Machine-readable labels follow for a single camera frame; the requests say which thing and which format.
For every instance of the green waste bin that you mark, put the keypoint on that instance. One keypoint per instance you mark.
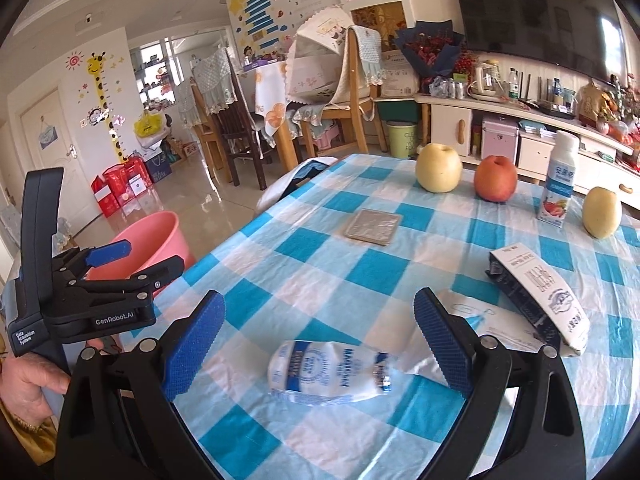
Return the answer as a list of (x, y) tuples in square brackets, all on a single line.
[(401, 140)]

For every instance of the wooden chair with cloth cover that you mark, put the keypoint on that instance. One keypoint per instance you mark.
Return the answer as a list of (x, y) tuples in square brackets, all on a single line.
[(330, 60)]

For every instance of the white blue milk pouch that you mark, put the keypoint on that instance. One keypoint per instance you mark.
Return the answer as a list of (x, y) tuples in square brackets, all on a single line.
[(325, 372)]

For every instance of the cream television cabinet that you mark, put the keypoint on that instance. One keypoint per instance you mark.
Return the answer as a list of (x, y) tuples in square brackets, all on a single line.
[(445, 127)]

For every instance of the black flat television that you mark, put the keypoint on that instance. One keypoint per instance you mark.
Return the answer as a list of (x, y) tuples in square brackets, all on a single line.
[(535, 10)]

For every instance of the yellow plastic bag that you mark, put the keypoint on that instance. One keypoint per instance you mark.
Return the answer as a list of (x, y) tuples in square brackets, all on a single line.
[(149, 125)]

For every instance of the giraffe height chart sticker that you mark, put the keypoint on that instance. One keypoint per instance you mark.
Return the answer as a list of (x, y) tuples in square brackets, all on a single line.
[(102, 100)]

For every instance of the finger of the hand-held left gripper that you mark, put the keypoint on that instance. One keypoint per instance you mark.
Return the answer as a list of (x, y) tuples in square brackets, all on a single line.
[(107, 254), (160, 272)]

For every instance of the blue white checkered tablecloth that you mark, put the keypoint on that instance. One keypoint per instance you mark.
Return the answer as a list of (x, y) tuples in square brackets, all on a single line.
[(325, 270)]

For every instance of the pink storage box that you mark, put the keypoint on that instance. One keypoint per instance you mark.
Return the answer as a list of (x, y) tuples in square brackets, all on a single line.
[(499, 139)]

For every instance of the white silver packet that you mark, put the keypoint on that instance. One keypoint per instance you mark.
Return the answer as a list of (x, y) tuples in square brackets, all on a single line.
[(495, 322)]

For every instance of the white electric kettle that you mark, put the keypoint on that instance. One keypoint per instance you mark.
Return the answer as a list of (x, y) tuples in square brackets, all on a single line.
[(485, 82)]

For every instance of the red gift bags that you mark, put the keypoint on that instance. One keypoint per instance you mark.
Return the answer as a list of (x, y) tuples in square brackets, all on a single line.
[(122, 187)]

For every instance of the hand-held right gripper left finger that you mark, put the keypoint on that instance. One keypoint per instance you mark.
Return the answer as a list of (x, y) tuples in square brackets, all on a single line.
[(195, 347)]

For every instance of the large yellow pear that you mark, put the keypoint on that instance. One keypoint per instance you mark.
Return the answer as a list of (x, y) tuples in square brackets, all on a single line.
[(438, 169)]

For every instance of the crushed white milk carton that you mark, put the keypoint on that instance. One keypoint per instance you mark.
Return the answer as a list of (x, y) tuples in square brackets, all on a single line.
[(545, 295)]

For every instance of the dining table with printed cloth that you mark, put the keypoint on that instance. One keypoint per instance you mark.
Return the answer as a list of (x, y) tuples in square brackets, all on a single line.
[(270, 95)]

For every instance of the colourful wall poster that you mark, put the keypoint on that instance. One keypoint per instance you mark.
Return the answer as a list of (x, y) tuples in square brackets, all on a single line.
[(270, 5)]

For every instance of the red apple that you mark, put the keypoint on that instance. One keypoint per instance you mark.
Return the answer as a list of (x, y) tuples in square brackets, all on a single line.
[(495, 180)]

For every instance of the white blue cushion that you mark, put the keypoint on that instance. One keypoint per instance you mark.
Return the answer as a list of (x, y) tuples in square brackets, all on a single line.
[(300, 175)]

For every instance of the blue wrapped flower bouquet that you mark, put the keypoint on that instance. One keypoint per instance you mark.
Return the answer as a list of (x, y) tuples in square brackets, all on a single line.
[(430, 55)]

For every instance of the pink plastic basin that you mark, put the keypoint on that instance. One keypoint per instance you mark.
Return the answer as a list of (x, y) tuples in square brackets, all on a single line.
[(150, 240)]

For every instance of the clear water bottle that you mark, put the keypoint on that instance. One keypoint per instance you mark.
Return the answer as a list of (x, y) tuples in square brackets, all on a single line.
[(513, 85)]

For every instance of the white yogurt bottle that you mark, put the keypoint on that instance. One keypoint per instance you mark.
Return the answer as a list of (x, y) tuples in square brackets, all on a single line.
[(557, 185)]

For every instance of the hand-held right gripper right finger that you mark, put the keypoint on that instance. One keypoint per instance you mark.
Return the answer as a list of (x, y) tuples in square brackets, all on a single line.
[(445, 347)]

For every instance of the person's left hand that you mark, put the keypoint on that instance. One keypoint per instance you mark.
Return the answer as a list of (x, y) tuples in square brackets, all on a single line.
[(30, 385)]

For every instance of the small yellow pear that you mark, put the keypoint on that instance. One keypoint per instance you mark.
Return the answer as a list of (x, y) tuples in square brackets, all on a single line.
[(602, 212)]

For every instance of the dark wooden chair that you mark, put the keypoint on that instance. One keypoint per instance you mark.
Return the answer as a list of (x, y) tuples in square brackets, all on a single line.
[(235, 130)]

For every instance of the white door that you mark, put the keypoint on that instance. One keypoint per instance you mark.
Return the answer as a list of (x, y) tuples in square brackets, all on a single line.
[(50, 160)]

